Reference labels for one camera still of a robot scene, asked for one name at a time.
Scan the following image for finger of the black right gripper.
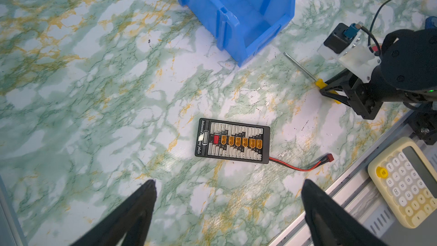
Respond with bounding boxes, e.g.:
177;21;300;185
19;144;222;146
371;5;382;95
320;69;353;92
320;90;351;107

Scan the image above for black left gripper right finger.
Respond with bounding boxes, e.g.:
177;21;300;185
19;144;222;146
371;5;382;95
301;179;385;246

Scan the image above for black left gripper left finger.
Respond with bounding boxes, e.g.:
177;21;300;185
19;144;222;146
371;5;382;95
73;179;157;246

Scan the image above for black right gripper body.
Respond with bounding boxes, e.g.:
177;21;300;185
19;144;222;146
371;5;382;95
344;66;396;120

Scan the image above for yellow handled screwdriver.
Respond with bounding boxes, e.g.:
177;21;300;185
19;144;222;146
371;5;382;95
283;52;327;90

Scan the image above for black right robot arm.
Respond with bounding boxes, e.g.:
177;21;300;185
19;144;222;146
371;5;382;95
319;28;437;120

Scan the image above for blue plastic storage bin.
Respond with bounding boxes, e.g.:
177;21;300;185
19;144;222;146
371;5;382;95
178;0;296;67

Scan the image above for cream yellow calculator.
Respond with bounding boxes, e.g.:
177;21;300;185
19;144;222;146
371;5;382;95
368;137;437;229

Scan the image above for black battery charging board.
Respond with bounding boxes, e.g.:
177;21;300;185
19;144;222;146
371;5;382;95
194;118;270;164

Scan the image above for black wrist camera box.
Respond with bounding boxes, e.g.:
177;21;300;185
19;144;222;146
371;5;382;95
317;22;382;83

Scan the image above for aluminium frame rail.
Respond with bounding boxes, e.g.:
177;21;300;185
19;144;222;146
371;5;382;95
269;111;418;246

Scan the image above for black camera cable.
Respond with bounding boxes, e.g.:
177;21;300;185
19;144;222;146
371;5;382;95
358;0;437;47

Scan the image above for red black power cable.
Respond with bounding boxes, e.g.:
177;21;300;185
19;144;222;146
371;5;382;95
269;153;335;172

